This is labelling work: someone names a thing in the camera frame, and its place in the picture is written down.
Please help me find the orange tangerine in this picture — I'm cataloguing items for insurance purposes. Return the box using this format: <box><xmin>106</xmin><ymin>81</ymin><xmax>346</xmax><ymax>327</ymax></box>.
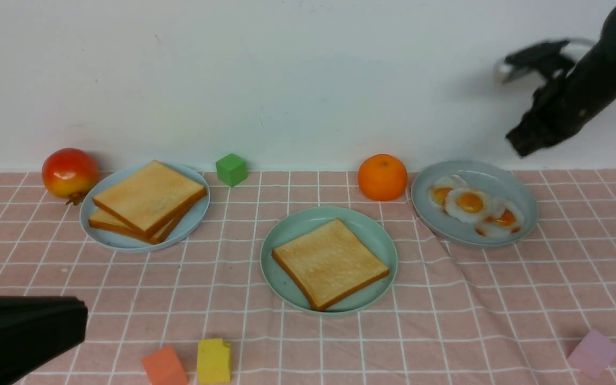
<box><xmin>357</xmin><ymin>154</ymin><xmax>408</xmax><ymax>201</ymax></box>

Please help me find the pink checked tablecloth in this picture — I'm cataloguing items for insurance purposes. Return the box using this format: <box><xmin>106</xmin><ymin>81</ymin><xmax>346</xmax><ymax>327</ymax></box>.
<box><xmin>0</xmin><ymin>169</ymin><xmax>616</xmax><ymax>384</ymax></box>

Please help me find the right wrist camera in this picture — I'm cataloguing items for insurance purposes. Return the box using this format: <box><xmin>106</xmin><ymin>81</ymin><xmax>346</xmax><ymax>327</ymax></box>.
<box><xmin>493</xmin><ymin>37</ymin><xmax>596</xmax><ymax>84</ymax></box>

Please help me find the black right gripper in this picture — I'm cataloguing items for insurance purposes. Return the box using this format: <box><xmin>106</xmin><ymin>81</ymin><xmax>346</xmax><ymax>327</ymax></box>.
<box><xmin>505</xmin><ymin>45</ymin><xmax>616</xmax><ymax>158</ymax></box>

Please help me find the green cube block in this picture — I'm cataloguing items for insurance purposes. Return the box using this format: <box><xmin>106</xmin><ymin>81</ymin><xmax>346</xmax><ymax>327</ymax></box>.
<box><xmin>215</xmin><ymin>153</ymin><xmax>249</xmax><ymax>188</ymax></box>

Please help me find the pink cube block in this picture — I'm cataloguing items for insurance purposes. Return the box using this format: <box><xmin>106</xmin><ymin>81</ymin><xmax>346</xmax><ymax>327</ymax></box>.
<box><xmin>567</xmin><ymin>329</ymin><xmax>616</xmax><ymax>378</ymax></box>

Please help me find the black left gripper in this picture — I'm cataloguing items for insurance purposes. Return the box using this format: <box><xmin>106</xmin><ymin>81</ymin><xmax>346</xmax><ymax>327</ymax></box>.
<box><xmin>0</xmin><ymin>295</ymin><xmax>89</xmax><ymax>384</ymax></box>

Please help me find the red yellow pomegranate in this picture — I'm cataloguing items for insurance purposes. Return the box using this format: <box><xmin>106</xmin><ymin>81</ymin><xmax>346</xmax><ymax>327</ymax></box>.
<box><xmin>41</xmin><ymin>147</ymin><xmax>101</xmax><ymax>206</ymax></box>

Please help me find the teal centre plate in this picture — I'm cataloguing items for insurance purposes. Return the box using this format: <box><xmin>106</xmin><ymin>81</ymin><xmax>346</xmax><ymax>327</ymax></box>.
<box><xmin>260</xmin><ymin>206</ymin><xmax>398</xmax><ymax>316</ymax></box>

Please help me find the light blue bread plate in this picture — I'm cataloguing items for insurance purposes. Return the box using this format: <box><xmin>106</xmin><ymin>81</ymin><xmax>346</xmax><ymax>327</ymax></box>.
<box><xmin>79</xmin><ymin>161</ymin><xmax>211</xmax><ymax>253</ymax></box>

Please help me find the grey egg plate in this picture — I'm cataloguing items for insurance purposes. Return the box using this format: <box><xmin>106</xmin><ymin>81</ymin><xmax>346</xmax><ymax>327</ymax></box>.
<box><xmin>410</xmin><ymin>160</ymin><xmax>539</xmax><ymax>249</ymax></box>

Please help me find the yellow cube block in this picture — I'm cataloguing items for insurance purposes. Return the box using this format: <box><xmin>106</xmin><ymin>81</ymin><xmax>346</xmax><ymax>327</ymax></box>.
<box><xmin>196</xmin><ymin>338</ymin><xmax>232</xmax><ymax>384</ymax></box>

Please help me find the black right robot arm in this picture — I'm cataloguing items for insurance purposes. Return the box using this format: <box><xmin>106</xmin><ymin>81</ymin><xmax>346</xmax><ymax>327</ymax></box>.
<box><xmin>497</xmin><ymin>7</ymin><xmax>616</xmax><ymax>158</ymax></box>

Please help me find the orange cube block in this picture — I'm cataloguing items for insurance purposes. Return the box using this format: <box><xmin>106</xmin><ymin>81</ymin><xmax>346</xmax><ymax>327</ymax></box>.
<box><xmin>142</xmin><ymin>345</ymin><xmax>188</xmax><ymax>385</ymax></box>

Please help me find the fried egg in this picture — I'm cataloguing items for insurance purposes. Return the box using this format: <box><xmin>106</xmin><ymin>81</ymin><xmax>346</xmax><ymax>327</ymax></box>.
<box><xmin>427</xmin><ymin>174</ymin><xmax>469</xmax><ymax>213</ymax></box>
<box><xmin>474</xmin><ymin>198</ymin><xmax>525</xmax><ymax>239</ymax></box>
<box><xmin>443</xmin><ymin>187</ymin><xmax>493</xmax><ymax>224</ymax></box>

